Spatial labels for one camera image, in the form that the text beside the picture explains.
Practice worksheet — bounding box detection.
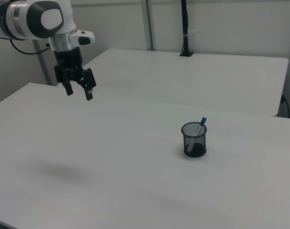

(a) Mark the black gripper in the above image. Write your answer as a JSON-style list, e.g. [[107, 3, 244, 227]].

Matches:
[[54, 46, 97, 101]]

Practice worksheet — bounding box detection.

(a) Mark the grey metal post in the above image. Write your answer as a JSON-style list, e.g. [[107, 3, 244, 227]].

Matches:
[[32, 40, 53, 86]]

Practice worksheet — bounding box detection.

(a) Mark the black pole with white band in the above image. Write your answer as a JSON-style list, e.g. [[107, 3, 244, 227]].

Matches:
[[179, 0, 194, 57]]

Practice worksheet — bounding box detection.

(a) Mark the white marker with blue cap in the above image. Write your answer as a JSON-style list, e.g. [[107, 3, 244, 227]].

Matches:
[[185, 116, 207, 153]]

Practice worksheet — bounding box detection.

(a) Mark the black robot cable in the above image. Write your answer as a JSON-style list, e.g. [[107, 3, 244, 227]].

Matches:
[[9, 38, 52, 55]]

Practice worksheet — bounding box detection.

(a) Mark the grey partition frame post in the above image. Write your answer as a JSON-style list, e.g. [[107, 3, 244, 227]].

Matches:
[[141, 0, 158, 51]]

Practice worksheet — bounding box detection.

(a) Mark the black mesh pen cup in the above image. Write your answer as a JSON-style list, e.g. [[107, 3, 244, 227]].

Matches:
[[181, 122, 208, 158]]

